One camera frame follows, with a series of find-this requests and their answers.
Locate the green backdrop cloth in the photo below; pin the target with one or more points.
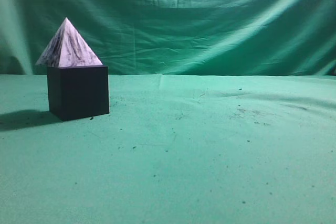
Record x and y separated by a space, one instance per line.
193 37

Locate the white marbled square pyramid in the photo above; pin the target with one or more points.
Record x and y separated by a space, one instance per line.
67 48

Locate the green table cloth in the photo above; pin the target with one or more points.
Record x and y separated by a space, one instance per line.
174 149

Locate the dark purple cube block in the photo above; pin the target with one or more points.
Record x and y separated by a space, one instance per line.
78 92

